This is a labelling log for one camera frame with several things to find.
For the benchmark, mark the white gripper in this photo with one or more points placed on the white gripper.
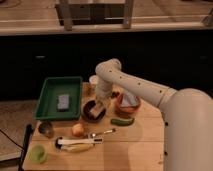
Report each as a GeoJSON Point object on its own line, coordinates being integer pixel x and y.
{"type": "Point", "coordinates": [103, 91]}

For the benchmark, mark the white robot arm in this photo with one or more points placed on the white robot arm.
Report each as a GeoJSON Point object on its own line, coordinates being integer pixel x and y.
{"type": "Point", "coordinates": [187, 115]}

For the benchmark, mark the dark purple bowl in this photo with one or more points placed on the dark purple bowl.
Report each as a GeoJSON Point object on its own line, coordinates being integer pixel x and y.
{"type": "Point", "coordinates": [86, 114]}

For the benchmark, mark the white cloth in bowl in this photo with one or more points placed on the white cloth in bowl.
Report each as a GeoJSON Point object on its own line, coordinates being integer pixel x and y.
{"type": "Point", "coordinates": [129, 100]}

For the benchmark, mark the orange terracotta bowl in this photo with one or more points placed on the orange terracotta bowl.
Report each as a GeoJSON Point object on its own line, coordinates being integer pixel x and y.
{"type": "Point", "coordinates": [125, 112]}

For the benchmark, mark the dark red small object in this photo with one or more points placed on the dark red small object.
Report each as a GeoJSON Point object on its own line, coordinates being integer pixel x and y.
{"type": "Point", "coordinates": [115, 94]}

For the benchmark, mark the green cucumber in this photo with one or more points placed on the green cucumber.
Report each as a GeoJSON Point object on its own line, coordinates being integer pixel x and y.
{"type": "Point", "coordinates": [120, 122]}

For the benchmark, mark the grey sponge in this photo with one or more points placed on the grey sponge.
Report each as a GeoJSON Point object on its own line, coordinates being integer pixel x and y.
{"type": "Point", "coordinates": [63, 102]}

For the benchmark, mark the metal spoon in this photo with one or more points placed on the metal spoon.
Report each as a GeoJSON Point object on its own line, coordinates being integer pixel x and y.
{"type": "Point", "coordinates": [93, 135]}

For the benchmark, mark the green plastic tray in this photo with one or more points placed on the green plastic tray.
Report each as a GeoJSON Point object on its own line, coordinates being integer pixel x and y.
{"type": "Point", "coordinates": [52, 88]}

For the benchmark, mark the yellow banana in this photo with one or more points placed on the yellow banana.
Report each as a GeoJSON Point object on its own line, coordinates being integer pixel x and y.
{"type": "Point", "coordinates": [78, 147]}

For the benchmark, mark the metal cup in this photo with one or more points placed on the metal cup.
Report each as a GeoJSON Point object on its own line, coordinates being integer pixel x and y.
{"type": "Point", "coordinates": [46, 129]}

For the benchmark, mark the black table-edge bar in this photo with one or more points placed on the black table-edge bar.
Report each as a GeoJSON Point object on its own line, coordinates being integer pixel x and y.
{"type": "Point", "coordinates": [28, 132]}

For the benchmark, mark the wooden chair frame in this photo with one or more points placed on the wooden chair frame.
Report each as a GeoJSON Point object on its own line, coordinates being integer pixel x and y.
{"type": "Point", "coordinates": [91, 13]}

